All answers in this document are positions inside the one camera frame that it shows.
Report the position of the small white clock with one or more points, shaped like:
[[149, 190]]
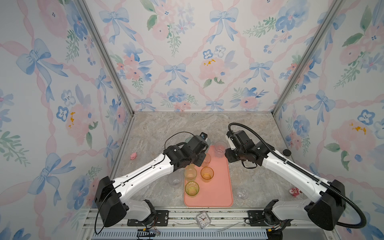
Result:
[[203, 220]]

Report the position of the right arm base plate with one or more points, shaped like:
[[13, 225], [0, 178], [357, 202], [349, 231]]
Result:
[[258, 218]]

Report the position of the pink plastic tray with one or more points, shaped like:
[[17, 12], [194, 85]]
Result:
[[216, 193]]

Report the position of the orange textured cup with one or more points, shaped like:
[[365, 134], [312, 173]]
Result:
[[207, 160]]

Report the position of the aluminium rail frame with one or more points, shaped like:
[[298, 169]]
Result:
[[184, 224]]

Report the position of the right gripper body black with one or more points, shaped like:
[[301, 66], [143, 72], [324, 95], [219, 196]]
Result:
[[234, 155]]

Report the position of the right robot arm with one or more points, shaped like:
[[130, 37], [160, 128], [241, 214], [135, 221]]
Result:
[[322, 207]]

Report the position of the green glass cup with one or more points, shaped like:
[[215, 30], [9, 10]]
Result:
[[192, 188]]

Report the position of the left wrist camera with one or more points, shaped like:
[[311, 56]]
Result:
[[204, 136]]

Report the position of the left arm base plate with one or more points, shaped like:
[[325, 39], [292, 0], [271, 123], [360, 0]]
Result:
[[159, 219]]

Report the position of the red pink toy figure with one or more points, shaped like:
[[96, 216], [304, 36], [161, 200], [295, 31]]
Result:
[[295, 192]]

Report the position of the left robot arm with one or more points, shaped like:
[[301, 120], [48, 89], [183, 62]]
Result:
[[113, 197]]

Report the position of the yellow glass cup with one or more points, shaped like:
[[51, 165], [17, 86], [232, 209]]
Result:
[[207, 174]]

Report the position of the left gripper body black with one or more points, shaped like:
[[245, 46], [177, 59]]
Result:
[[199, 160]]

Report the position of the clear textured cup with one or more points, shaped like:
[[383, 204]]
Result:
[[220, 149]]

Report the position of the yellow-green textured cup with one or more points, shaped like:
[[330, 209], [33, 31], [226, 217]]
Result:
[[191, 166]]

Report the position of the small clear glass front right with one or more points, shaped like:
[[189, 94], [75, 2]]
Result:
[[241, 193]]

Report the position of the light green textured cup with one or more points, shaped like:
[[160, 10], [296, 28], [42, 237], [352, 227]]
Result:
[[190, 173]]

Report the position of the pink toy pig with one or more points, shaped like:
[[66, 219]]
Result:
[[133, 156]]

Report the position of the clear glass cup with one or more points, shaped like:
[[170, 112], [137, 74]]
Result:
[[175, 179]]

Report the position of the clear plastic stick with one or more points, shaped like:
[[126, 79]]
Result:
[[228, 227]]

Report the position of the jar with black lid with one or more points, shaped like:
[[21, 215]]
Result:
[[287, 153]]

